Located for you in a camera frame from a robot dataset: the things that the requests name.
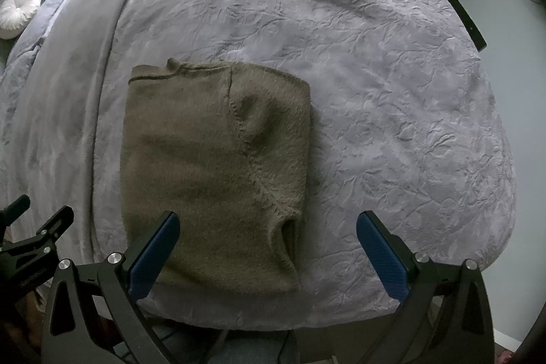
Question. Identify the plain lilac bed sheet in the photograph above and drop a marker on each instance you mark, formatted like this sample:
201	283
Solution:
85	48

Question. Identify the lavender embossed blanket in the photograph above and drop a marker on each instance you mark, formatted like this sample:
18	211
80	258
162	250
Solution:
341	69

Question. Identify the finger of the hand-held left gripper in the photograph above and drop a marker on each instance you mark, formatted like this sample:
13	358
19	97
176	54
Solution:
53	225
17	207

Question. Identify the olive brown knit sweater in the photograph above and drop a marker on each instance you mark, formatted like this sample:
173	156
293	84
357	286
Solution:
192	155

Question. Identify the black bar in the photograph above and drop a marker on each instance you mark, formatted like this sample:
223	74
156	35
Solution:
466	20

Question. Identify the white round pleated cushion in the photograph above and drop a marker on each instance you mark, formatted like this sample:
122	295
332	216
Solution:
17	12

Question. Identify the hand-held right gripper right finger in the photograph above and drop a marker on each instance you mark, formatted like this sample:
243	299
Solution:
381	257

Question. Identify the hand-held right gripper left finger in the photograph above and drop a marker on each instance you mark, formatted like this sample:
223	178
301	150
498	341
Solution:
155	249

